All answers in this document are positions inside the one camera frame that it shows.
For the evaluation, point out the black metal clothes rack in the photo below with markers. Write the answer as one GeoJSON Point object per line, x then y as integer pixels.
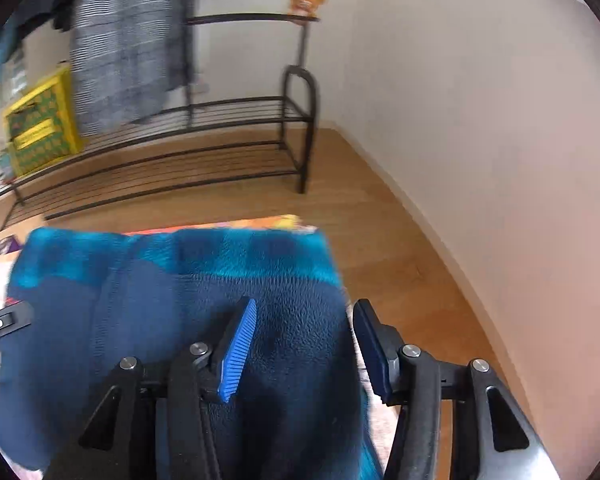
{"type": "Point", "coordinates": [310, 135]}

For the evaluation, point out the white green striped cloth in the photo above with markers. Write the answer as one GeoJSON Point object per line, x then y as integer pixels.
{"type": "Point", "coordinates": [15, 80]}

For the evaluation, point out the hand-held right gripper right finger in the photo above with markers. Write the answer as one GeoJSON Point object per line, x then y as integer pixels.
{"type": "Point", "coordinates": [372, 355]}

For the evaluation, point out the grey plaid coat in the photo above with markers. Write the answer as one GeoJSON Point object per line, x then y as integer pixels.
{"type": "Point", "coordinates": [125, 45]}

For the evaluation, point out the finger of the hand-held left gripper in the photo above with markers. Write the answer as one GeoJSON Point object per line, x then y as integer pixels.
{"type": "Point", "coordinates": [5, 324]}

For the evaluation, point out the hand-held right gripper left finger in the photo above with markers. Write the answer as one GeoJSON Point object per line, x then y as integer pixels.
{"type": "Point", "coordinates": [237, 355]}

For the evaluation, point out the teal plaid fleece jacket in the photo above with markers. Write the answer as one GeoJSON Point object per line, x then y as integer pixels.
{"type": "Point", "coordinates": [280, 300]}

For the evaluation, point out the potted plant in blue pot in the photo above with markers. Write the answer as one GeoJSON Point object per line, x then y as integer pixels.
{"type": "Point", "coordinates": [3, 162]}

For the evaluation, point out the yellow green patterned box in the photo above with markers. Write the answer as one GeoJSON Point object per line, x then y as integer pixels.
{"type": "Point", "coordinates": [40, 130]}

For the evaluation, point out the small teddy bear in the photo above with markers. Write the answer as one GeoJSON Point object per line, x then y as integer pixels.
{"type": "Point", "coordinates": [305, 4]}

